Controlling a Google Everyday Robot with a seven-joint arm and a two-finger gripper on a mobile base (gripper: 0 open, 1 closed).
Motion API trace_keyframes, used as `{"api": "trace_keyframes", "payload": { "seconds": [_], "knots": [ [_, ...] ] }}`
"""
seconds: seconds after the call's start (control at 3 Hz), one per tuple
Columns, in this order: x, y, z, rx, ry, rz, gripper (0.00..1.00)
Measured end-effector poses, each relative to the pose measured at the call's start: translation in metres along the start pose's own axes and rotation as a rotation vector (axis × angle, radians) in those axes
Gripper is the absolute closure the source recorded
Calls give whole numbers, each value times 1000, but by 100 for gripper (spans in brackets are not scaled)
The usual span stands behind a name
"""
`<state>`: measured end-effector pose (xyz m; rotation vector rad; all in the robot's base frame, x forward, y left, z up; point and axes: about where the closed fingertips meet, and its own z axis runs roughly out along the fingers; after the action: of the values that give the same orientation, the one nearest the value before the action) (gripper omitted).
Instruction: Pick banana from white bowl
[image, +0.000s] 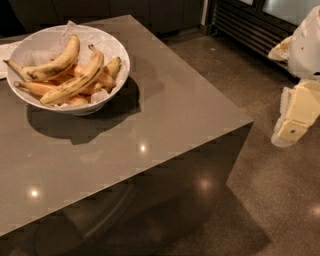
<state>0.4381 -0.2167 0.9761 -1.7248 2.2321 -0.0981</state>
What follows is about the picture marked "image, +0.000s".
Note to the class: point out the long spotted yellow banana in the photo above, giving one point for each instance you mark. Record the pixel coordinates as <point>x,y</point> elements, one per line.
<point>81,81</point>

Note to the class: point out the top left yellow banana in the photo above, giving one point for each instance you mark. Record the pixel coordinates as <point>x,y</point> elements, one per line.
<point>51,69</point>

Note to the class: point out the dark cabinet background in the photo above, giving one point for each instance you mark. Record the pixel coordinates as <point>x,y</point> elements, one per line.
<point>159,16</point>

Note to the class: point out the orange banana lower left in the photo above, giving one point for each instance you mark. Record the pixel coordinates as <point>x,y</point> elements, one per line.
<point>37,89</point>

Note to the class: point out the white ceramic bowl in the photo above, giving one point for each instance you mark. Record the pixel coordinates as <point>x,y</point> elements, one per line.
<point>83,97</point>

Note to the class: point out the black metal grille appliance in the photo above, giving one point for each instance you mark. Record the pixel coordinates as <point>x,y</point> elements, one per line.
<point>249,24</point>

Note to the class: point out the small right yellow banana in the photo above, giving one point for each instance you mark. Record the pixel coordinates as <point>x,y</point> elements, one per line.
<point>112,67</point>

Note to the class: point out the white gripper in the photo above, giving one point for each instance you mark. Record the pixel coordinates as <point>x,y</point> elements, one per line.
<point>306,50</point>

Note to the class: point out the orange banana centre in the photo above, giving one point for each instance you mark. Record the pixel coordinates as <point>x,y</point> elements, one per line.
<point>104,78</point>

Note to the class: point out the orange banana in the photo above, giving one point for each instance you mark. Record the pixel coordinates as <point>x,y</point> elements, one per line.
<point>37,89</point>
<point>104,78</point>

